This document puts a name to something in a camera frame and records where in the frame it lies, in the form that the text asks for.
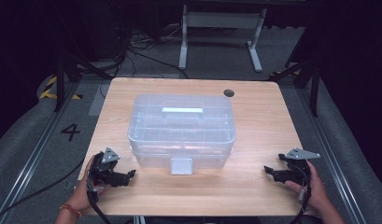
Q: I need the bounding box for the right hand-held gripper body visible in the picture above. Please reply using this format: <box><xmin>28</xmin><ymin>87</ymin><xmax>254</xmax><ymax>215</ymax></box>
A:
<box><xmin>277</xmin><ymin>147</ymin><xmax>321</xmax><ymax>188</ymax></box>

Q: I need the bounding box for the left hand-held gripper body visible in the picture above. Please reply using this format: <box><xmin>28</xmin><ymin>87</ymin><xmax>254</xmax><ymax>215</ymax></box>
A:
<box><xmin>86</xmin><ymin>147</ymin><xmax>126</xmax><ymax>203</ymax></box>

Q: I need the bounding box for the clear plastic storage box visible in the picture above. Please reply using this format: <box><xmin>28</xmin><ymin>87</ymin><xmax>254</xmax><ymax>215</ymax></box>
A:
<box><xmin>126</xmin><ymin>92</ymin><xmax>237</xmax><ymax>176</ymax></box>

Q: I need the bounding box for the person's right hand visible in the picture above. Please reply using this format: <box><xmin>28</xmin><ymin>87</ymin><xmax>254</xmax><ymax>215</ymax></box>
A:
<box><xmin>284</xmin><ymin>160</ymin><xmax>331</xmax><ymax>217</ymax></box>

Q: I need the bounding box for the person's left hand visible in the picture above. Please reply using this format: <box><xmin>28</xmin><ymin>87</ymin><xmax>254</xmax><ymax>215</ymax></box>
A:
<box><xmin>70</xmin><ymin>154</ymin><xmax>106</xmax><ymax>213</ymax></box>

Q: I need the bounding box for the black metal stand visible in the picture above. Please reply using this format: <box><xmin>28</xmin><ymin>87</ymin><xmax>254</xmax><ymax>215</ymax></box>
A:
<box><xmin>53</xmin><ymin>53</ymin><xmax>114</xmax><ymax>113</ymax></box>
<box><xmin>268</xmin><ymin>55</ymin><xmax>321</xmax><ymax>119</ymax></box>

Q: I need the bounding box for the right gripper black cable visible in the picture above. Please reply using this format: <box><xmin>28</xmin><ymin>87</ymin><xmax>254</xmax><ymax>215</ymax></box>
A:
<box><xmin>290</xmin><ymin>163</ymin><xmax>313</xmax><ymax>224</ymax></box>

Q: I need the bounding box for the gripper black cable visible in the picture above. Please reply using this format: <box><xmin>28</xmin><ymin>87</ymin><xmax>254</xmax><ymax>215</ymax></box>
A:
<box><xmin>290</xmin><ymin>163</ymin><xmax>313</xmax><ymax>224</ymax></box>
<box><xmin>86</xmin><ymin>189</ymin><xmax>112</xmax><ymax>224</ymax></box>

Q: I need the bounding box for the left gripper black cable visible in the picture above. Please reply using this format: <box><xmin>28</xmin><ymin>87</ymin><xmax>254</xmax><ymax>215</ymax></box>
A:
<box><xmin>86</xmin><ymin>189</ymin><xmax>112</xmax><ymax>224</ymax></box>

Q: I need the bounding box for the aluminium floor rail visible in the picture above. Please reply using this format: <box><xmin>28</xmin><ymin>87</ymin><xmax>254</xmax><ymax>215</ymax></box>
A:
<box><xmin>0</xmin><ymin>81</ymin><xmax>82</xmax><ymax>220</ymax></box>
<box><xmin>294</xmin><ymin>87</ymin><xmax>369</xmax><ymax>224</ymax></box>

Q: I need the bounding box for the red orange bracelet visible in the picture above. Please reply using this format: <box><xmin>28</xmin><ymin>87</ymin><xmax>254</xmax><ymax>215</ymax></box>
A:
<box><xmin>59</xmin><ymin>203</ymin><xmax>83</xmax><ymax>219</ymax></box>

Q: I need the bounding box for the black floor cable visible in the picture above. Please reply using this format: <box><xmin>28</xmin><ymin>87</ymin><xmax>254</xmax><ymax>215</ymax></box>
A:
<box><xmin>0</xmin><ymin>158</ymin><xmax>86</xmax><ymax>222</ymax></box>

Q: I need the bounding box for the tangle of black cables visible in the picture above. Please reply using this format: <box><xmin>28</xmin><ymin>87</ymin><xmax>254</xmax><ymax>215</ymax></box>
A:
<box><xmin>113</xmin><ymin>26</ymin><xmax>191</xmax><ymax>79</ymax></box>

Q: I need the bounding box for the grey metal desk frame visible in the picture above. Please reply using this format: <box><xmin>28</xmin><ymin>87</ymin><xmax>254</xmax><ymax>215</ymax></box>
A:
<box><xmin>177</xmin><ymin>4</ymin><xmax>268</xmax><ymax>74</ymax></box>

